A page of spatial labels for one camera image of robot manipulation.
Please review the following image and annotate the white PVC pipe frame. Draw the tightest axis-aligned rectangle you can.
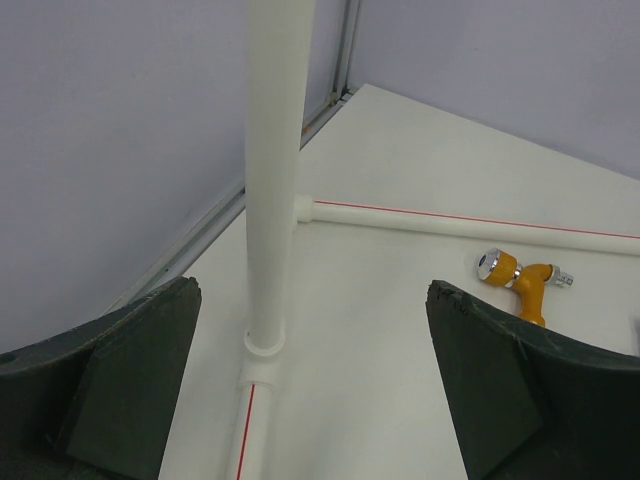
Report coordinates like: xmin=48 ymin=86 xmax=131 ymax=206
xmin=225 ymin=1 xmax=639 ymax=479

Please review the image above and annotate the orange water faucet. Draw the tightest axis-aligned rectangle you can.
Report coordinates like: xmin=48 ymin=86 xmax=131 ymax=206
xmin=477 ymin=248 xmax=574 ymax=327

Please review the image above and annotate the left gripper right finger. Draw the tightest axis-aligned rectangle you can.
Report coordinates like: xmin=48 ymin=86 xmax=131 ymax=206
xmin=426 ymin=280 xmax=639 ymax=479

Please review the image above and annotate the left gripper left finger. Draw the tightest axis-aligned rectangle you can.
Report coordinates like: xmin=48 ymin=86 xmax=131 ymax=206
xmin=1 ymin=277 xmax=202 ymax=479

